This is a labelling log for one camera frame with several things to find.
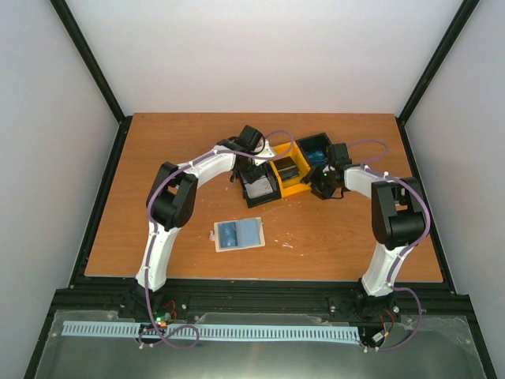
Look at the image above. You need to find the blue VIP card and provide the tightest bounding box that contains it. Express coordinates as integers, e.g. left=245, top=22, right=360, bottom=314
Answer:
left=218, top=222, right=238, bottom=249

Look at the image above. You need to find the black card stack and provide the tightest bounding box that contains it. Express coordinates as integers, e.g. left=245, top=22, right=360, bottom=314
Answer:
left=274, top=156, right=300, bottom=182

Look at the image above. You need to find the black front frame rail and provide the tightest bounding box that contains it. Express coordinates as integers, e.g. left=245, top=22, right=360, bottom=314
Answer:
left=47, top=278, right=476, bottom=325

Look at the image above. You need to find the black card bin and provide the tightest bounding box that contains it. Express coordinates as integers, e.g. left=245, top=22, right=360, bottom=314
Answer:
left=296, top=133, right=331, bottom=167
left=238, top=163, right=282, bottom=208

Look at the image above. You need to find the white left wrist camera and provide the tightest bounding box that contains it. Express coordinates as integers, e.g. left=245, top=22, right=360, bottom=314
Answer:
left=252, top=140, right=275, bottom=166

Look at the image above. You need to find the black frame post right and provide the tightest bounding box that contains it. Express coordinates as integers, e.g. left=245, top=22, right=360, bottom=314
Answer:
left=397, top=0, right=481, bottom=124

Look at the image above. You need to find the black right card bin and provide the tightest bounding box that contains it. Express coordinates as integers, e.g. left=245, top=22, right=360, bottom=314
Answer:
left=296, top=133, right=331, bottom=167

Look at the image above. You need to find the black left card bin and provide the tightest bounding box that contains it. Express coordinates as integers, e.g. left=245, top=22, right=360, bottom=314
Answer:
left=238, top=163, right=282, bottom=208

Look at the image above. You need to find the white card stack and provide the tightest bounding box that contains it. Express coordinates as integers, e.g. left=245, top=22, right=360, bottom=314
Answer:
left=245, top=176, right=275, bottom=200

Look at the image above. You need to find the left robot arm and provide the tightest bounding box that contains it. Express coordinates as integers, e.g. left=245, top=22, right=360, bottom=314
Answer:
left=136, top=126, right=273, bottom=318

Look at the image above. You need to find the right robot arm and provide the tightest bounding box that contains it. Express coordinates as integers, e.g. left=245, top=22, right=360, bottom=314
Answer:
left=301, top=143, right=431, bottom=319

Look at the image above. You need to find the black frame post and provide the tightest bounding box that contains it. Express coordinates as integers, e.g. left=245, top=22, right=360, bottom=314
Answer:
left=50, top=0, right=133, bottom=124
left=397, top=0, right=481, bottom=124

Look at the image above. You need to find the beige card holder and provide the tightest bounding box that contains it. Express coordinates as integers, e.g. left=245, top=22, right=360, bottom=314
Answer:
left=213, top=217, right=266, bottom=253

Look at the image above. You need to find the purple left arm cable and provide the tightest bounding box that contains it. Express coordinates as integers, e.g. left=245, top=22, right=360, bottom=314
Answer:
left=144, top=129, right=296, bottom=351

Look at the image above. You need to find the black frame post left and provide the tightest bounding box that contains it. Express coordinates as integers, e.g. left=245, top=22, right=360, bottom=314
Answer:
left=50, top=0, right=133, bottom=124

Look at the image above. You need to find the yellow middle card bin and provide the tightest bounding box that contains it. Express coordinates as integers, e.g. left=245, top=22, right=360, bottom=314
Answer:
left=270, top=143, right=310, bottom=198

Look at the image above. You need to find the light blue cable duct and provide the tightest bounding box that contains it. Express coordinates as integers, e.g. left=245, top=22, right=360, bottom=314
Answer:
left=61, top=321, right=360, bottom=343

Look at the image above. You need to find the blue card stack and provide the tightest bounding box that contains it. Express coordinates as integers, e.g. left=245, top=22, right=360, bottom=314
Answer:
left=306, top=149, right=327, bottom=167

